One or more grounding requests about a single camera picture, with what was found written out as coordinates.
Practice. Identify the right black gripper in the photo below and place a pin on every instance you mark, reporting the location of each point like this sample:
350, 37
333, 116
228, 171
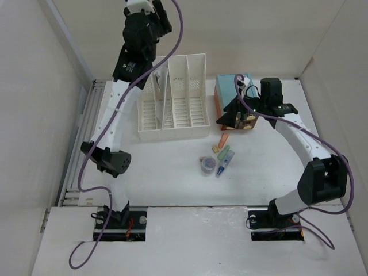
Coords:
229, 119

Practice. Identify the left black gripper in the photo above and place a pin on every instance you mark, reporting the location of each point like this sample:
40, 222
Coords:
161, 16

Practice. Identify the orange highlighter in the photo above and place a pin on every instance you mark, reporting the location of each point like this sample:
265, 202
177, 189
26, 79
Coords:
223, 140

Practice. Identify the teal orange drawer box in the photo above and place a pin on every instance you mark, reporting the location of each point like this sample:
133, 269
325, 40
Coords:
224, 93

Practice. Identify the clear blue glue bottle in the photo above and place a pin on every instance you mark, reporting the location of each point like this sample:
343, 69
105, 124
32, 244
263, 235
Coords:
224, 163

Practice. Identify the clear round pin container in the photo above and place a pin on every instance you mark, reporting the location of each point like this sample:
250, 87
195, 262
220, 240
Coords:
208, 164

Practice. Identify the white spiral manual booklet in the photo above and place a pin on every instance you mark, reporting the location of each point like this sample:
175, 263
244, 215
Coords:
160, 84

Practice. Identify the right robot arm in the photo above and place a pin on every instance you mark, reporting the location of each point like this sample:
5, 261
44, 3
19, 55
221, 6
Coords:
326, 171

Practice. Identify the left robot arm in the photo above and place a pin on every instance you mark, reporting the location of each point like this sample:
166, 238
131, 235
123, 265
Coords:
133, 67

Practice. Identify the green highlighter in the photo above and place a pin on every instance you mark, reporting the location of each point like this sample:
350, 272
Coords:
223, 152

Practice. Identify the white file organizer rack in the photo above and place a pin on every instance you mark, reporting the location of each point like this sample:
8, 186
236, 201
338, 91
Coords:
185, 113

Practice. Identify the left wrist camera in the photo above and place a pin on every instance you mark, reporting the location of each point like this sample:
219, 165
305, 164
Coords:
138, 6

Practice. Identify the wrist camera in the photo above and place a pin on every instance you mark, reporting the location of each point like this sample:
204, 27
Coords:
138, 6
243, 84

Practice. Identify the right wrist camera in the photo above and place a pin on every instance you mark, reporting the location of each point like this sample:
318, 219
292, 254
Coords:
243, 84

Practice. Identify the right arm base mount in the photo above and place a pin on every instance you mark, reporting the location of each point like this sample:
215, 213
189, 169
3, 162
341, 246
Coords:
268, 225

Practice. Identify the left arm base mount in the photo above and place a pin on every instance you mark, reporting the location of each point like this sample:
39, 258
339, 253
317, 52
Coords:
128, 225

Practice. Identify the aluminium frame rail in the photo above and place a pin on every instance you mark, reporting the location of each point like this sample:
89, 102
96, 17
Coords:
88, 102

